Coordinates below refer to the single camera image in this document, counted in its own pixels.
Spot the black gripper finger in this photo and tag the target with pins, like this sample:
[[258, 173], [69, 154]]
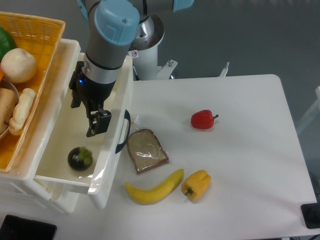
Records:
[[99, 121], [76, 99]]

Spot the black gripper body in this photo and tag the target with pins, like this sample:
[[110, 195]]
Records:
[[92, 93]]

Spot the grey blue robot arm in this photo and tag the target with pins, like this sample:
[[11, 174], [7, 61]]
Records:
[[114, 26]]

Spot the white open upper drawer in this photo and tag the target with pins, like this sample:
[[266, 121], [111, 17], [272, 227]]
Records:
[[69, 132]]

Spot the white drawer cabinet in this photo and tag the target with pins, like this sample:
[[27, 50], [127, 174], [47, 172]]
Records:
[[19, 185]]

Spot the beige bread stick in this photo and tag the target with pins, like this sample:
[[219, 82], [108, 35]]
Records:
[[21, 111]]

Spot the wrapped brown bread slice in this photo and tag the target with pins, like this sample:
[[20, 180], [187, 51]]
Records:
[[144, 148]]

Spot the white round bun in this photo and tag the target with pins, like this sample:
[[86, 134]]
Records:
[[18, 66]]

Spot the brown bread roll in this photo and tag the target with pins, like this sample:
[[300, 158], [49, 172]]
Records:
[[8, 100]]

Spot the orange wicker basket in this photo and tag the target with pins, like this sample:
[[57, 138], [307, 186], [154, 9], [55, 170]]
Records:
[[40, 36]]

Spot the yellow banana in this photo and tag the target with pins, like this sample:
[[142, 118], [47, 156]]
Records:
[[157, 193]]

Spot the green vegetable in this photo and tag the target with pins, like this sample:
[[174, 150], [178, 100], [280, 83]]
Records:
[[7, 42]]

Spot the red bell pepper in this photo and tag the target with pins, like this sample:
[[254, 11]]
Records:
[[203, 120]]

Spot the yellow bell pepper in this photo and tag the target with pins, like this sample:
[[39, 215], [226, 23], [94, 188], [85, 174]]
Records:
[[195, 186]]

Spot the black tablet bottom left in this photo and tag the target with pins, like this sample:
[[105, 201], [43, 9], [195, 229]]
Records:
[[18, 228]]

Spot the black device right edge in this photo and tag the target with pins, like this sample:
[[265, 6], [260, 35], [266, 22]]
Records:
[[311, 215]]

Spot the dark blue drawer handle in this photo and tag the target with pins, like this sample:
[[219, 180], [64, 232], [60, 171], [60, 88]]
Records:
[[125, 132]]

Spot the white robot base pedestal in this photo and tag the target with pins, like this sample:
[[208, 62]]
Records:
[[144, 52]]

